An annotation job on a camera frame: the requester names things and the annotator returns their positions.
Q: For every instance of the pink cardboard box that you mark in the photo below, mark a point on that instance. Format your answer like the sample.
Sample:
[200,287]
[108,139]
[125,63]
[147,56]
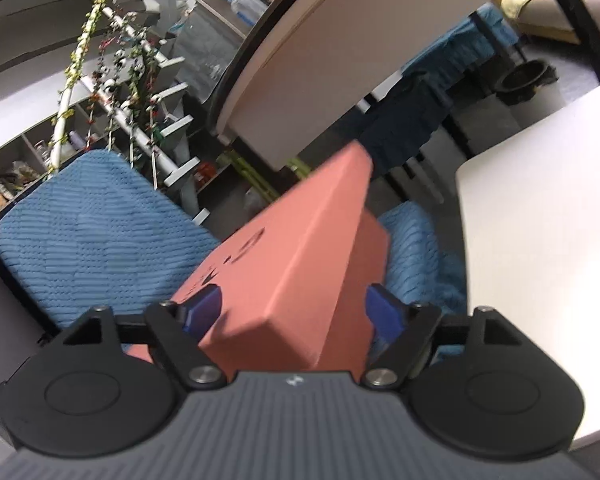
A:
[365,270]

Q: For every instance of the dark cloth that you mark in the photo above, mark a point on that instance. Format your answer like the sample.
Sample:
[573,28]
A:
[405,120]

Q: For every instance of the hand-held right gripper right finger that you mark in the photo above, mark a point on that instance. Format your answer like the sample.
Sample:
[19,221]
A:
[382,312]

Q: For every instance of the panda vine garland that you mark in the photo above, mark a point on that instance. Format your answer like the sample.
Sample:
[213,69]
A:
[110,75]

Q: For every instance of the chair with blue textured cover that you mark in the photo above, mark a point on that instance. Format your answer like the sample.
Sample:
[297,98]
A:
[90,240]

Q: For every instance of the clear plastic water bottle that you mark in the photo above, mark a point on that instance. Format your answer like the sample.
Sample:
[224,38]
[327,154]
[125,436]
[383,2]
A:
[247,7]

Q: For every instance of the blue frilled cloth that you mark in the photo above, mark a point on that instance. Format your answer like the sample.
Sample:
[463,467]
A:
[460,45]

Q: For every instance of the black round bin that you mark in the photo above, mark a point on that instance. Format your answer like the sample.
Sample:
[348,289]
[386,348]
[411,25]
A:
[527,80]

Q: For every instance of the white staircase with flower garlands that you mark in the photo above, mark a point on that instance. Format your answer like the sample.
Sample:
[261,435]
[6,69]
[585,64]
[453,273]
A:
[172,95]

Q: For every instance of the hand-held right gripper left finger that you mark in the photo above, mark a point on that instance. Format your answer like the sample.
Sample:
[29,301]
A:
[202,307]

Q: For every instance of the white open cabinet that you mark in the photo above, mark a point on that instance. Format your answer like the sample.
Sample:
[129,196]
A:
[25,165]

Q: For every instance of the dark top beige desk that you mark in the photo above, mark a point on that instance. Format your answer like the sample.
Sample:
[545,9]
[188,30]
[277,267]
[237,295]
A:
[330,60]

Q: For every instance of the salmon pink box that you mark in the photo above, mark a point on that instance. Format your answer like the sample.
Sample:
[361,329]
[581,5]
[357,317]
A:
[290,240]

